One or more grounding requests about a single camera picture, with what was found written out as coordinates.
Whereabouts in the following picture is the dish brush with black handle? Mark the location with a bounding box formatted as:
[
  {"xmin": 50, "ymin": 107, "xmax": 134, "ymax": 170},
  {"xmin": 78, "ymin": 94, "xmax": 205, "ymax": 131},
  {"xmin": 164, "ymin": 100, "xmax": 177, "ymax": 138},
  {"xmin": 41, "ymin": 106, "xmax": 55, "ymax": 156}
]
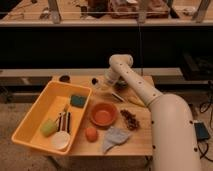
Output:
[{"xmin": 91, "ymin": 77, "xmax": 126, "ymax": 103}]

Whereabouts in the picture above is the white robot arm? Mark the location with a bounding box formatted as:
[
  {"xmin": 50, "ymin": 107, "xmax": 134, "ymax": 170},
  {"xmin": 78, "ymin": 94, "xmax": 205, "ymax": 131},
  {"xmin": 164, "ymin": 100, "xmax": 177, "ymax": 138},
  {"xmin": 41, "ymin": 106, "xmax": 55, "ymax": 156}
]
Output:
[{"xmin": 104, "ymin": 54, "xmax": 202, "ymax": 171}]

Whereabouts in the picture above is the dark bowl with green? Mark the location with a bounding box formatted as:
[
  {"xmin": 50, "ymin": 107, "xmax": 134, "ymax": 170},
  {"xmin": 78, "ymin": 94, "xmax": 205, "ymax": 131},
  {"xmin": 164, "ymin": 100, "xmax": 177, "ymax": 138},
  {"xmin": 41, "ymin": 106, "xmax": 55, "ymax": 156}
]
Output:
[{"xmin": 114, "ymin": 79, "xmax": 128, "ymax": 91}]

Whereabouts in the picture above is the orange plastic bowl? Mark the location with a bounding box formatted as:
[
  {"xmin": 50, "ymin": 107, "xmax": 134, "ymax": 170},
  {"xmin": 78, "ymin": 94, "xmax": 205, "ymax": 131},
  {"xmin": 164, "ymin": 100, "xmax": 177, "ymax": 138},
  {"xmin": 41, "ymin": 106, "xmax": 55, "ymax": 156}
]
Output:
[{"xmin": 89, "ymin": 102, "xmax": 118, "ymax": 127}]

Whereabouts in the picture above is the yellow banana piece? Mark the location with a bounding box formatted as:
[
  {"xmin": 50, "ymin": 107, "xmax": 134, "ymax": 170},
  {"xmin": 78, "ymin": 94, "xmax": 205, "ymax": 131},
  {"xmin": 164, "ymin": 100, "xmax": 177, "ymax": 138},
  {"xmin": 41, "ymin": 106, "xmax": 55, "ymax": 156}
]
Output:
[{"xmin": 128, "ymin": 97, "xmax": 145, "ymax": 107}]

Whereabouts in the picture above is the teal sponge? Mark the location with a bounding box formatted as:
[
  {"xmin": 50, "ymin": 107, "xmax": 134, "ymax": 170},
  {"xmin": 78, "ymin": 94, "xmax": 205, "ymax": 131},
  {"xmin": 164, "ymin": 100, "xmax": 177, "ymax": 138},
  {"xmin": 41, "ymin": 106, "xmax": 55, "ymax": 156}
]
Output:
[{"xmin": 70, "ymin": 95, "xmax": 87, "ymax": 108}]

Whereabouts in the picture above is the small dark cup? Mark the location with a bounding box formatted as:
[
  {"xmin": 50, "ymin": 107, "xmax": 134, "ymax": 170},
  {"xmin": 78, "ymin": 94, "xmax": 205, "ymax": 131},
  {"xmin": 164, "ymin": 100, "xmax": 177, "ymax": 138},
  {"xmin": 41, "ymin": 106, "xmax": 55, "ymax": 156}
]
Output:
[{"xmin": 59, "ymin": 75, "xmax": 71, "ymax": 83}]

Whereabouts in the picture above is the brown dried food pile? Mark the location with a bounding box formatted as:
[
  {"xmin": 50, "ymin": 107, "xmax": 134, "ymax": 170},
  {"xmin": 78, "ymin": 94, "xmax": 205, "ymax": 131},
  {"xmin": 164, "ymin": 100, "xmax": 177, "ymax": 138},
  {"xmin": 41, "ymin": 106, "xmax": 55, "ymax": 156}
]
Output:
[{"xmin": 120, "ymin": 110, "xmax": 140, "ymax": 131}]

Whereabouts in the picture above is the orange ball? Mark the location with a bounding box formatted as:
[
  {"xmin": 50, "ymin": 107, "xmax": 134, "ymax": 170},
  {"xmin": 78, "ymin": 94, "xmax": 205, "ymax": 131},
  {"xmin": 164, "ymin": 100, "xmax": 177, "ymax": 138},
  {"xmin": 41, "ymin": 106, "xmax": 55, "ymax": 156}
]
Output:
[{"xmin": 85, "ymin": 127, "xmax": 98, "ymax": 142}]

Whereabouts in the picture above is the grey cloth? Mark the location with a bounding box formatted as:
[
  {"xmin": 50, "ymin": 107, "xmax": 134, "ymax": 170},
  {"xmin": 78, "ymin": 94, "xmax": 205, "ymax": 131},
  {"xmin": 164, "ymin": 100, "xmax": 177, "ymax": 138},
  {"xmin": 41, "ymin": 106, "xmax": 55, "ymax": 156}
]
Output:
[{"xmin": 102, "ymin": 126, "xmax": 130, "ymax": 154}]

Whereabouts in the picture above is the black chopsticks bundle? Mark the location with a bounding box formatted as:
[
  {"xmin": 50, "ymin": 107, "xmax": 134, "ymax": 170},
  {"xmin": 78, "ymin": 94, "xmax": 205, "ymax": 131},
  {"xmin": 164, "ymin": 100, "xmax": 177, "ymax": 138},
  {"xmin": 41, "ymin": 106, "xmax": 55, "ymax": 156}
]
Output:
[{"xmin": 58, "ymin": 112, "xmax": 71, "ymax": 133}]

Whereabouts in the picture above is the yellow plastic tub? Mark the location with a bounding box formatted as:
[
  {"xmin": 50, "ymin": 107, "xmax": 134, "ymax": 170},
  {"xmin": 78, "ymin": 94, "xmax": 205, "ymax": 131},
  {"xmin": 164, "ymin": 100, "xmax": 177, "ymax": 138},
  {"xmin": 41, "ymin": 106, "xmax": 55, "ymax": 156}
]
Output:
[{"xmin": 11, "ymin": 81, "xmax": 92, "ymax": 155}]

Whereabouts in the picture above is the green plastic cup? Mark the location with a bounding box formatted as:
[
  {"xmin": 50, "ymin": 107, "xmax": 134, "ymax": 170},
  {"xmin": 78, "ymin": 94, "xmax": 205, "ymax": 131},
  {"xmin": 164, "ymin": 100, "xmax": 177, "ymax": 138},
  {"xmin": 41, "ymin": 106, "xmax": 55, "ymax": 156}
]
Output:
[{"xmin": 40, "ymin": 119, "xmax": 58, "ymax": 137}]

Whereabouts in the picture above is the black device on floor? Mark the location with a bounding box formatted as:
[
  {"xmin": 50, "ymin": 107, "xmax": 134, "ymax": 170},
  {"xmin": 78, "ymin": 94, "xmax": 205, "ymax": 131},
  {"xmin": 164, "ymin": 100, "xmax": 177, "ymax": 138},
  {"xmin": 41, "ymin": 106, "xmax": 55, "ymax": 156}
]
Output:
[{"xmin": 194, "ymin": 122, "xmax": 210, "ymax": 141}]

